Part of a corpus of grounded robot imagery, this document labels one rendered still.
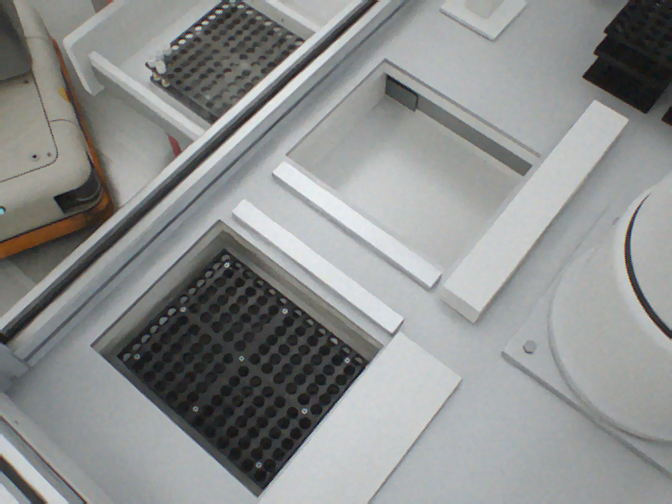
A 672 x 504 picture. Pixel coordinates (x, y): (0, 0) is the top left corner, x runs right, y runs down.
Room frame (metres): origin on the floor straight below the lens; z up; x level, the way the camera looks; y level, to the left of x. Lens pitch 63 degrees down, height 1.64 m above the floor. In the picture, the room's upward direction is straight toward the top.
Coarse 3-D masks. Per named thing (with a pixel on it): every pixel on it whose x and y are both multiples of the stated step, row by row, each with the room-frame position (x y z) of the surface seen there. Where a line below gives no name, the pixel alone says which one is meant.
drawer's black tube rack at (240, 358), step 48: (240, 288) 0.32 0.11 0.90; (192, 336) 0.26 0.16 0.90; (240, 336) 0.26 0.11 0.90; (288, 336) 0.26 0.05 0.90; (336, 336) 0.26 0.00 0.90; (192, 384) 0.20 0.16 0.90; (240, 384) 0.20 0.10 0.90; (288, 384) 0.20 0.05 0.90; (336, 384) 0.20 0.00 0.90; (240, 432) 0.15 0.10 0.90; (288, 432) 0.15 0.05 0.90
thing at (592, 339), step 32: (608, 224) 0.37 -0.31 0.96; (640, 224) 0.27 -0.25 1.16; (576, 256) 0.33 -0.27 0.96; (608, 256) 0.26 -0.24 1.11; (640, 256) 0.24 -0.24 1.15; (576, 288) 0.27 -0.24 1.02; (608, 288) 0.23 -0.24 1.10; (640, 288) 0.22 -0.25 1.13; (544, 320) 0.26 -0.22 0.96; (576, 320) 0.24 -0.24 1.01; (608, 320) 0.21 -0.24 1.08; (640, 320) 0.20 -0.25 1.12; (512, 352) 0.22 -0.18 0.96; (544, 352) 0.22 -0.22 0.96; (576, 352) 0.21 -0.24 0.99; (608, 352) 0.19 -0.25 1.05; (640, 352) 0.18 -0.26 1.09; (544, 384) 0.19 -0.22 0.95; (576, 384) 0.18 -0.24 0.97; (608, 384) 0.17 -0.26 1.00; (640, 384) 0.16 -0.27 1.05; (608, 416) 0.15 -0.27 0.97; (640, 416) 0.15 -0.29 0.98; (640, 448) 0.12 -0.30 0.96
